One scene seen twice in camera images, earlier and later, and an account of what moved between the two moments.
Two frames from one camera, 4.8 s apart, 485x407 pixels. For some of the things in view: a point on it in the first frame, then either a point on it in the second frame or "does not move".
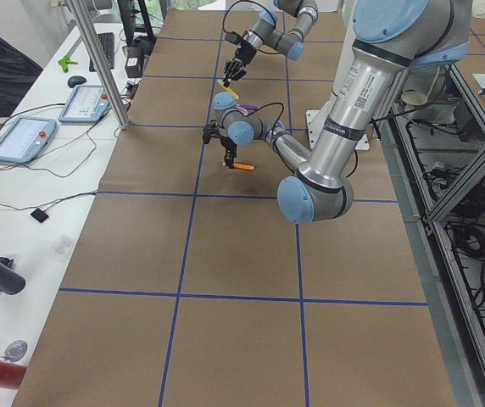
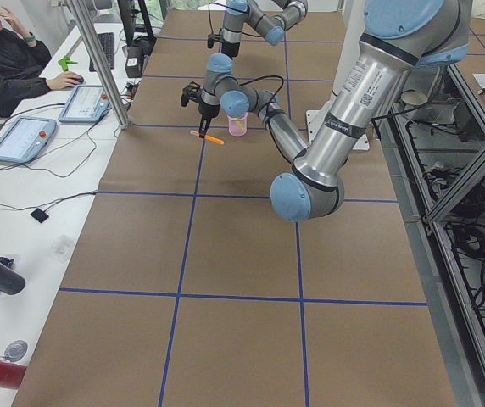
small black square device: x=40 y=215 does not move
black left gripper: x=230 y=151 -> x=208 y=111
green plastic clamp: x=66 y=60 does not move
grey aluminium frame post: x=100 y=64 does not move
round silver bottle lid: x=15 y=350 does not move
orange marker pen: x=243 y=166 -> x=209 y=137
